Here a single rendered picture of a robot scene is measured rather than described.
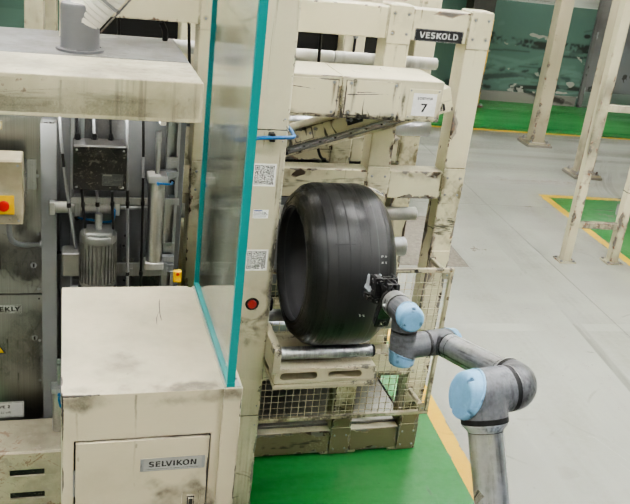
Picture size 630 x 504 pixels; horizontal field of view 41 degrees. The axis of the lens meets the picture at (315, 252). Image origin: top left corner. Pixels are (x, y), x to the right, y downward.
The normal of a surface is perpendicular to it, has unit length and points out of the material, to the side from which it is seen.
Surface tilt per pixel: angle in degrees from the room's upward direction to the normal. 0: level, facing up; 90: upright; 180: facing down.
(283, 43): 90
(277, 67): 90
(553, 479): 0
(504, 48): 90
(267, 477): 0
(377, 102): 90
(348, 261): 65
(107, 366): 0
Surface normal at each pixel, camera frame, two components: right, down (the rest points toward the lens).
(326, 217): -0.03, -0.54
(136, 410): 0.26, 0.40
